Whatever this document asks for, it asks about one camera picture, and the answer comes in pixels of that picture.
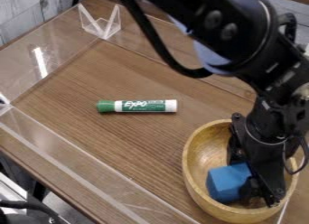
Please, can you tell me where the clear acrylic corner bracket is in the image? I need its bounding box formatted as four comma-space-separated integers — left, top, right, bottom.
77, 4, 121, 40

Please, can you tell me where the clear acrylic tray wall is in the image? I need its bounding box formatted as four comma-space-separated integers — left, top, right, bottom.
0, 10, 254, 224

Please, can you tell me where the green Expo marker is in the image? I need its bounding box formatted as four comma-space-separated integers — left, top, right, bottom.
96, 99, 178, 113

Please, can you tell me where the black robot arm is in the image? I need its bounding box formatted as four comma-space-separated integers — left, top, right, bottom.
148, 0, 309, 206

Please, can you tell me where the black cable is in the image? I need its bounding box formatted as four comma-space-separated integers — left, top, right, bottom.
113, 0, 215, 79

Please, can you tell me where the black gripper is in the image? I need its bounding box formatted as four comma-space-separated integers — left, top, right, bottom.
226, 112, 309, 208

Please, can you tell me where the brown wooden bowl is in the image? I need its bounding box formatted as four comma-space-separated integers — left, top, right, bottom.
182, 119, 298, 224

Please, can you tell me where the blue foam block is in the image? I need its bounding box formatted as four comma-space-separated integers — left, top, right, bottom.
204, 163, 251, 203

